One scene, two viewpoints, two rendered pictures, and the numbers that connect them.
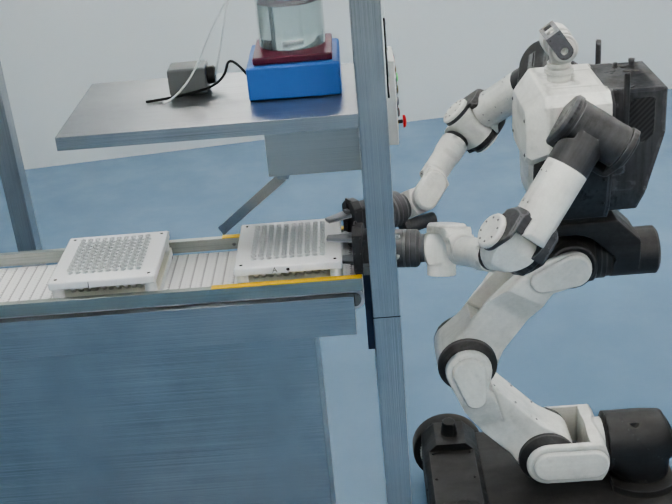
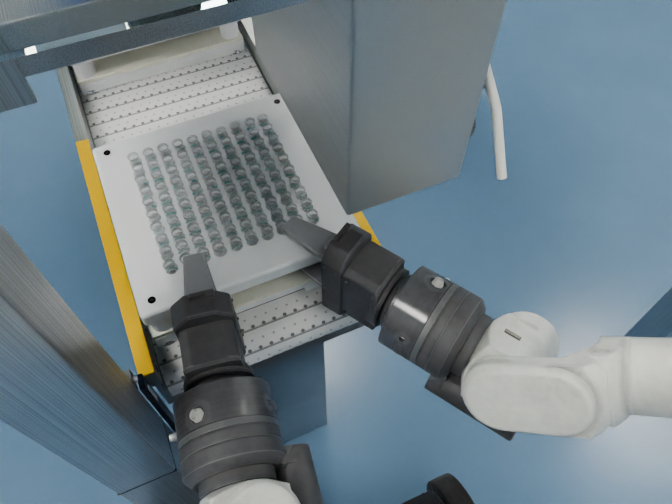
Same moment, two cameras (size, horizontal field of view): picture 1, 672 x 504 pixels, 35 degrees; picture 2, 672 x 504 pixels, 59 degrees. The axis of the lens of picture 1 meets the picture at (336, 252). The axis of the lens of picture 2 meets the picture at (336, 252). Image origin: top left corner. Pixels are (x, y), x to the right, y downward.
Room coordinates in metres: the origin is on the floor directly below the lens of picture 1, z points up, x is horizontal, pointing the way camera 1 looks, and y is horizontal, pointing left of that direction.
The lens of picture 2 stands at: (2.19, -0.32, 1.43)
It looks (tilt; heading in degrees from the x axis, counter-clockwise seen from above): 57 degrees down; 65
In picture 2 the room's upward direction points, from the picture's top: straight up
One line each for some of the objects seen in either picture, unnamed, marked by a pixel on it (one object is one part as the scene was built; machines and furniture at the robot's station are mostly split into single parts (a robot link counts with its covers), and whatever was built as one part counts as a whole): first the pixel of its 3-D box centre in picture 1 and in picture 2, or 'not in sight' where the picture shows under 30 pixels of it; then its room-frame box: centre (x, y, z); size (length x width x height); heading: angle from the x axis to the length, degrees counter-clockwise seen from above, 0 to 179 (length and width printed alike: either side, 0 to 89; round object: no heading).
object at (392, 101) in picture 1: (385, 95); not in sight; (3.10, -0.19, 0.97); 0.17 x 0.06 x 0.26; 178
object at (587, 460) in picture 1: (561, 443); not in sight; (2.23, -0.54, 0.28); 0.21 x 0.20 x 0.13; 88
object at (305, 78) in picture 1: (294, 64); not in sight; (2.29, 0.05, 1.32); 0.21 x 0.20 x 0.09; 178
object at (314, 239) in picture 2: (337, 215); (311, 235); (2.31, -0.01, 0.93); 0.06 x 0.03 x 0.02; 120
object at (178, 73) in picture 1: (192, 77); not in sight; (2.31, 0.28, 1.30); 0.10 x 0.07 x 0.06; 88
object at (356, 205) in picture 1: (369, 216); (386, 293); (2.36, -0.09, 0.90); 0.12 x 0.10 x 0.13; 120
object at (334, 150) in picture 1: (311, 126); (353, 13); (2.38, 0.03, 1.14); 0.22 x 0.11 x 0.20; 88
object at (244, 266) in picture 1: (289, 245); (222, 194); (2.26, 0.11, 0.90); 0.25 x 0.24 x 0.02; 178
